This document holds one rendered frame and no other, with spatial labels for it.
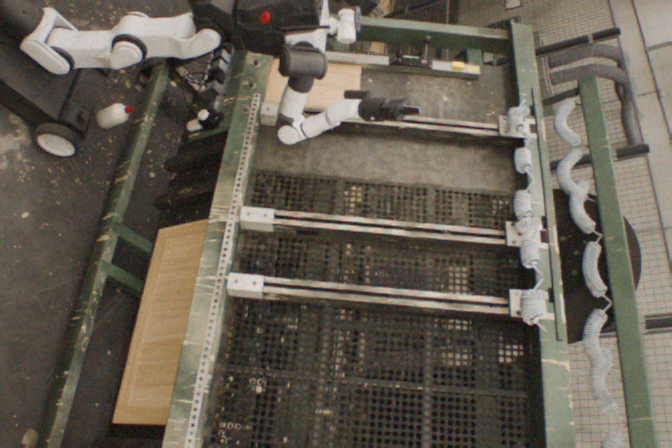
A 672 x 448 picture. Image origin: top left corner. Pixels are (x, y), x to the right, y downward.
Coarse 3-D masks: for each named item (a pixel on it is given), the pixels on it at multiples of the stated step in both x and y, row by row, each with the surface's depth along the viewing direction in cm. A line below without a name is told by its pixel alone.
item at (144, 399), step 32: (192, 224) 260; (160, 256) 261; (192, 256) 250; (160, 288) 251; (192, 288) 241; (160, 320) 242; (160, 352) 233; (128, 384) 233; (160, 384) 225; (128, 416) 225; (160, 416) 217
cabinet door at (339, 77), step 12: (276, 60) 262; (276, 72) 258; (336, 72) 259; (348, 72) 259; (276, 84) 255; (324, 84) 256; (336, 84) 256; (348, 84) 256; (276, 96) 251; (312, 96) 252; (324, 96) 252; (336, 96) 252
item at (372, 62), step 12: (336, 60) 260; (348, 60) 260; (360, 60) 260; (372, 60) 260; (384, 60) 260; (408, 72) 262; (420, 72) 261; (432, 72) 261; (444, 72) 260; (456, 72) 259; (468, 72) 258
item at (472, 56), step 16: (336, 48) 274; (480, 64) 271; (320, 192) 235; (320, 208) 231; (320, 256) 221; (304, 272) 218; (304, 320) 207; (320, 320) 211; (304, 336) 206; (464, 336) 209; (480, 336) 206; (480, 352) 205; (496, 352) 205; (480, 384) 199; (288, 400) 196; (304, 400) 195; (480, 400) 196; (288, 416) 193; (304, 416) 193; (480, 416) 194; (480, 432) 191; (496, 432) 191
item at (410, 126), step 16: (272, 112) 240; (304, 112) 242; (320, 112) 241; (528, 112) 225; (336, 128) 244; (352, 128) 243; (368, 128) 242; (384, 128) 241; (400, 128) 240; (416, 128) 239; (432, 128) 238; (448, 128) 239; (464, 128) 240; (480, 128) 240; (496, 128) 239; (528, 128) 235; (480, 144) 244; (496, 144) 243; (512, 144) 242
